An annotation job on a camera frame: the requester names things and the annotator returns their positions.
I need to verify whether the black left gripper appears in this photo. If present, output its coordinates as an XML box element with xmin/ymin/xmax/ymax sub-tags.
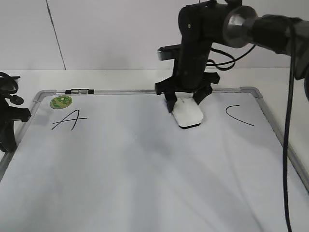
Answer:
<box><xmin>0</xmin><ymin>72</ymin><xmax>31</xmax><ymax>152</ymax></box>

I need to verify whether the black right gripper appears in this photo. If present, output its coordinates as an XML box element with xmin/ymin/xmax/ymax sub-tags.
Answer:
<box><xmin>155</xmin><ymin>4</ymin><xmax>220</xmax><ymax>113</ymax></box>

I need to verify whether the white board eraser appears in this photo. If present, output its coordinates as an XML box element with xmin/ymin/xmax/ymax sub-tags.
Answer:
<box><xmin>170</xmin><ymin>97</ymin><xmax>204</xmax><ymax>129</ymax></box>

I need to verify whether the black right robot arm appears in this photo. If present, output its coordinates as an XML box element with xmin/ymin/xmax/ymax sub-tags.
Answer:
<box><xmin>154</xmin><ymin>0</ymin><xmax>309</xmax><ymax>111</ymax></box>

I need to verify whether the round green magnet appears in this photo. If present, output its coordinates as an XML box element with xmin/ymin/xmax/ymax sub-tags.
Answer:
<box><xmin>50</xmin><ymin>95</ymin><xmax>72</xmax><ymax>110</ymax></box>

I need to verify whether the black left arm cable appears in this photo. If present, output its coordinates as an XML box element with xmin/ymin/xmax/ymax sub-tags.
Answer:
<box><xmin>0</xmin><ymin>72</ymin><xmax>25</xmax><ymax>107</ymax></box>

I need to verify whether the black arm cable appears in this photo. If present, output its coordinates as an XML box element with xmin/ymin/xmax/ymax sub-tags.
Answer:
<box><xmin>0</xmin><ymin>72</ymin><xmax>25</xmax><ymax>107</ymax></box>
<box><xmin>205</xmin><ymin>24</ymin><xmax>300</xmax><ymax>232</ymax></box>

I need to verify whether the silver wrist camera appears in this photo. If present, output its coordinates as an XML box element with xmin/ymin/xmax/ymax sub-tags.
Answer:
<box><xmin>157</xmin><ymin>44</ymin><xmax>181</xmax><ymax>61</ymax></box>

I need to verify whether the white board with metal frame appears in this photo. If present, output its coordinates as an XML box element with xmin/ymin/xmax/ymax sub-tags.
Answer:
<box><xmin>0</xmin><ymin>87</ymin><xmax>309</xmax><ymax>232</ymax></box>

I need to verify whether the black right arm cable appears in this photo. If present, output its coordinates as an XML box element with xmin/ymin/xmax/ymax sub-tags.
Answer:
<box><xmin>205</xmin><ymin>24</ymin><xmax>300</xmax><ymax>232</ymax></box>

